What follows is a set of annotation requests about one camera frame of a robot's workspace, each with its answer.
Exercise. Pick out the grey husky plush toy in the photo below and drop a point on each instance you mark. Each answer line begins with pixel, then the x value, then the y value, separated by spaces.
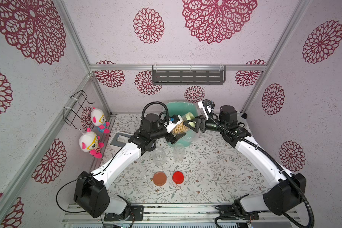
pixel 244 115

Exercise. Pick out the plush toy red striped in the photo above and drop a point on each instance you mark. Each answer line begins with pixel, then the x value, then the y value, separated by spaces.
pixel 89 142

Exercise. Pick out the green lid peanut jar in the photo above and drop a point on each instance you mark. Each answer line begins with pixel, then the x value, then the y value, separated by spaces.
pixel 181 128

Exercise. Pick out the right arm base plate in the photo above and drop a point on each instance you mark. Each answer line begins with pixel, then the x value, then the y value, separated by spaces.
pixel 233 212

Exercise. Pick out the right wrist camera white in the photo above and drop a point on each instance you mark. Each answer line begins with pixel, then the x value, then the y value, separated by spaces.
pixel 208 108

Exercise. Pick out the green trash bin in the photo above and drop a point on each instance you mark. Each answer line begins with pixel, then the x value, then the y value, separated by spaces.
pixel 182 108

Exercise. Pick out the black wire wall rack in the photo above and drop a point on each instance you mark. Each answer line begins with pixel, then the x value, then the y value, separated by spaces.
pixel 78 115

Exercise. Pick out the dark grey wall shelf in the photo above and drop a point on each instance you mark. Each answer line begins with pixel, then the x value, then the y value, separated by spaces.
pixel 191 77

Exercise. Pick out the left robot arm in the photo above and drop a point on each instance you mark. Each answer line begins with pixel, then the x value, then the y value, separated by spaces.
pixel 91 188

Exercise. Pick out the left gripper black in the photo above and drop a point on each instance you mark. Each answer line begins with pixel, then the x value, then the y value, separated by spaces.
pixel 170 138

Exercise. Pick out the brown jar lid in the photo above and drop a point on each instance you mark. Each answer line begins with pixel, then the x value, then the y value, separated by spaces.
pixel 159 178

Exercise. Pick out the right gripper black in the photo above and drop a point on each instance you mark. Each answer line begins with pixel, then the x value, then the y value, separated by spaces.
pixel 201 125

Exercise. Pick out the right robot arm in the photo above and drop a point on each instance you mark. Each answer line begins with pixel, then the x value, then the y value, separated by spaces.
pixel 282 196

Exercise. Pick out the glass peanut jar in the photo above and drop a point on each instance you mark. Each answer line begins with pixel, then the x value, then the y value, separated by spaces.
pixel 159 156

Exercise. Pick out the red lid peanut jar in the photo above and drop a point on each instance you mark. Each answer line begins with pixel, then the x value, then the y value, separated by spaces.
pixel 179 152

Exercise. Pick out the plush toy blue dotted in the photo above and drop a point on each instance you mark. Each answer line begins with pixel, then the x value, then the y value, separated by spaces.
pixel 99 120

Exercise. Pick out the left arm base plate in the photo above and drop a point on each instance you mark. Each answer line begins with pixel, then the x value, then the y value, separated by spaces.
pixel 131 213

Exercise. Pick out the red jar lid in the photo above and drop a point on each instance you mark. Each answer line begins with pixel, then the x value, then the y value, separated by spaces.
pixel 178 177

